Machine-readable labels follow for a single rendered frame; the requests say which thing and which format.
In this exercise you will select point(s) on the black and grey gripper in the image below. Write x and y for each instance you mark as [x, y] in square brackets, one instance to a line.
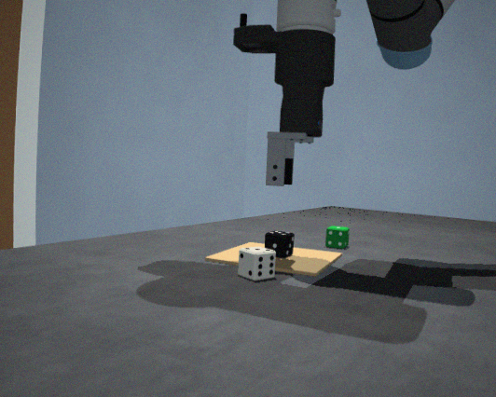
[304, 65]

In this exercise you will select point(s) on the peach flat square mat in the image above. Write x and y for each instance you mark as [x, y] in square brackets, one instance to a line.
[302, 261]

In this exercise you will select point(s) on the green die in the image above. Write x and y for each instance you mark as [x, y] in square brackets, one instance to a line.
[337, 237]

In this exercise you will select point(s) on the black die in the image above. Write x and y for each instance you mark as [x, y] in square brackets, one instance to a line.
[280, 242]

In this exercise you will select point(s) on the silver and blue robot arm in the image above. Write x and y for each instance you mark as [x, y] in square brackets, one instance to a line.
[403, 29]

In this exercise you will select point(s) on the white die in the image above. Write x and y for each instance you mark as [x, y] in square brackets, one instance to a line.
[256, 263]

